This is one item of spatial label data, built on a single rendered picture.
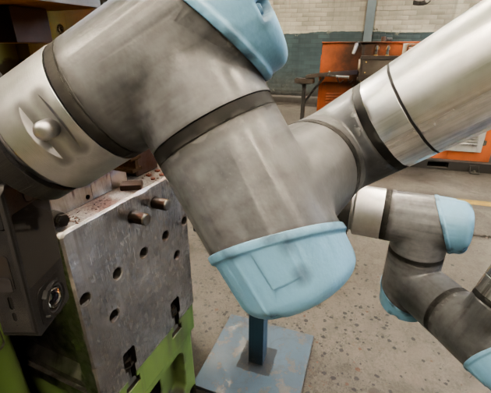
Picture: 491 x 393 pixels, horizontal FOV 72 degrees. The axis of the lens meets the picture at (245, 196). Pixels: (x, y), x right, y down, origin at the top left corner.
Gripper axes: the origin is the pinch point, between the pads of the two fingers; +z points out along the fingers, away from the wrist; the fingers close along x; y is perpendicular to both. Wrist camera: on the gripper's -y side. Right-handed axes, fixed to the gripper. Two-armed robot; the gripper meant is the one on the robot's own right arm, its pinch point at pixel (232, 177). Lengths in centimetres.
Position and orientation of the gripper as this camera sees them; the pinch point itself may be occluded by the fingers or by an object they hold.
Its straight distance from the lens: 58.1
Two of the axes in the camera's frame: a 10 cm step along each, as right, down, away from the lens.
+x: 3.9, -3.7, 8.4
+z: -9.2, -1.6, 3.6
